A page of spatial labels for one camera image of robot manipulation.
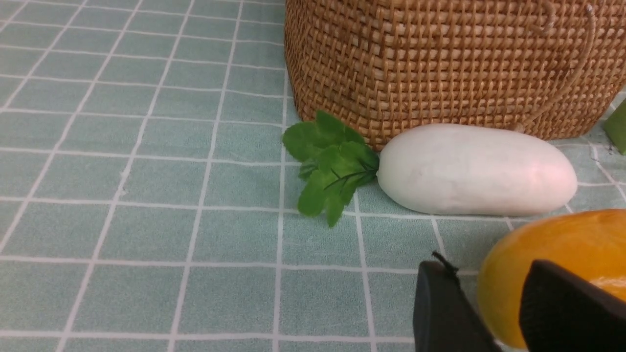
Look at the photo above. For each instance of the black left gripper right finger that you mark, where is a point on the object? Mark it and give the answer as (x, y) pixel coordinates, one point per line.
(561, 312)

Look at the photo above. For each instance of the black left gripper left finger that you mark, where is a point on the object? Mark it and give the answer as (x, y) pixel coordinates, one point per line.
(443, 318)

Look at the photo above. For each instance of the orange yellow mango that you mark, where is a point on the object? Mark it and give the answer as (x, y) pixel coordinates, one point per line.
(589, 244)

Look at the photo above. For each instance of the white radish with green leaves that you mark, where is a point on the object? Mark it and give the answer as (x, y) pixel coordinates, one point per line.
(437, 169)

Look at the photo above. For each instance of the green foam cube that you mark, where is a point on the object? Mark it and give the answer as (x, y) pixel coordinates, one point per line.
(615, 127)

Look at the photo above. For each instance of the woven rattan basket green lining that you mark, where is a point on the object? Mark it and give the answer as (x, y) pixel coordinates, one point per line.
(549, 68)

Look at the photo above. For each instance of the teal checkered tablecloth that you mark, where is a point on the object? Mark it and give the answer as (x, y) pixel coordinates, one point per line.
(148, 204)

